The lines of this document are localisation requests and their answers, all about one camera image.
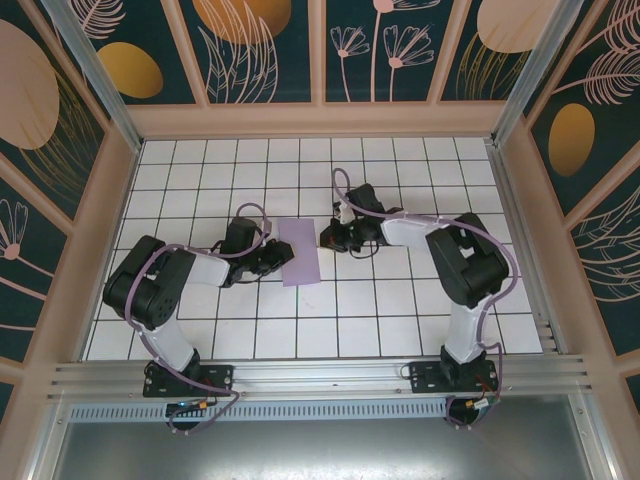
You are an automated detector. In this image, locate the purple paper sheet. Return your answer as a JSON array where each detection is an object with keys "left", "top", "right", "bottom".
[{"left": 277, "top": 217, "right": 322, "bottom": 288}]

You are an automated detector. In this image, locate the grey metal sheet panel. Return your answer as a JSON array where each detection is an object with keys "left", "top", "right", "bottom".
[{"left": 49, "top": 417, "right": 601, "bottom": 480}]

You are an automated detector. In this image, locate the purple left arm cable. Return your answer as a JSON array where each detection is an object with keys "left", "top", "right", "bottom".
[{"left": 127, "top": 201, "right": 275, "bottom": 436}]

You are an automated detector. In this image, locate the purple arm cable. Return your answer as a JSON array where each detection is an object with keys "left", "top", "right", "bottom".
[
  {"left": 127, "top": 201, "right": 275, "bottom": 436},
  {"left": 332, "top": 166, "right": 521, "bottom": 432}
]

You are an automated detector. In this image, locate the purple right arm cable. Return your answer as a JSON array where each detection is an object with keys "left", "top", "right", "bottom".
[{"left": 332, "top": 166, "right": 521, "bottom": 432}]

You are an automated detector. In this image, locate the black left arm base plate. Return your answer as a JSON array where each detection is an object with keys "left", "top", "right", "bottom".
[{"left": 143, "top": 363, "right": 236, "bottom": 399}]

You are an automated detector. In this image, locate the aluminium mounting rail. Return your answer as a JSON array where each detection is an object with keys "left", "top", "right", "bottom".
[{"left": 47, "top": 354, "right": 594, "bottom": 401}]

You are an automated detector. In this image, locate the aluminium side rail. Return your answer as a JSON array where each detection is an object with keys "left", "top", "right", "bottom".
[{"left": 489, "top": 142, "right": 569, "bottom": 357}]

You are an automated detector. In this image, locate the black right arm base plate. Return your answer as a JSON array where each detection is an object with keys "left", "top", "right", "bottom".
[{"left": 408, "top": 360, "right": 502, "bottom": 396}]

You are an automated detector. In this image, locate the grey slotted cable duct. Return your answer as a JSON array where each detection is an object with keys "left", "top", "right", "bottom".
[{"left": 67, "top": 399, "right": 454, "bottom": 421}]

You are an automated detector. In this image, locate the aluminium corner post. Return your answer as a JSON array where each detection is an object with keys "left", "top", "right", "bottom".
[
  {"left": 491, "top": 0, "right": 569, "bottom": 147},
  {"left": 42, "top": 0, "right": 145, "bottom": 152}
]

